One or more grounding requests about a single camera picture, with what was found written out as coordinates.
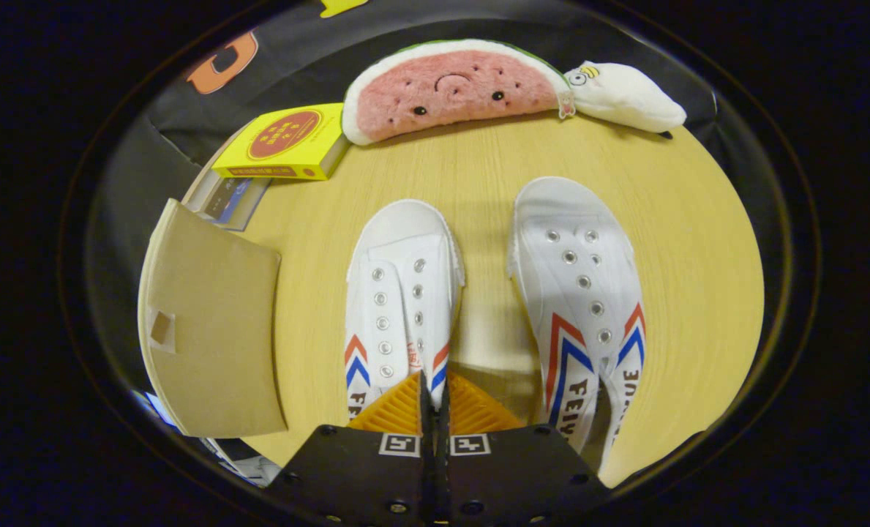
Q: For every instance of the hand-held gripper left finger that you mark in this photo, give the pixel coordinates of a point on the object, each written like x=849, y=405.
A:
x=361, y=476

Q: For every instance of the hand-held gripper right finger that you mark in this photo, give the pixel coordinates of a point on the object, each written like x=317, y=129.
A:
x=508, y=476

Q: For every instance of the white canvas shoe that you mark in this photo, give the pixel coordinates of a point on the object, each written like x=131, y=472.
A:
x=402, y=241
x=574, y=219

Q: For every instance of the white paper sheet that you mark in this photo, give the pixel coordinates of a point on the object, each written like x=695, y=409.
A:
x=252, y=465

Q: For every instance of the blue printed packet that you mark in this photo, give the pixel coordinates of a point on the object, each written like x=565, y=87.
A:
x=158, y=406

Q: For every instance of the blue book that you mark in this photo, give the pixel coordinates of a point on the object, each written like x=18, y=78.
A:
x=237, y=201

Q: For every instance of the white book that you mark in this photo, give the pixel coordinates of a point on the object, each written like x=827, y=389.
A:
x=199, y=190

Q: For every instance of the yellow book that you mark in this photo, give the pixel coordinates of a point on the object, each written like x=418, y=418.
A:
x=288, y=135

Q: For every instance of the watermelon slice plush toy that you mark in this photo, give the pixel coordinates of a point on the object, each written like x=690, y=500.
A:
x=449, y=91

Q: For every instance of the white plush toy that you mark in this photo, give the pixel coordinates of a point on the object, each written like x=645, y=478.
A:
x=625, y=95

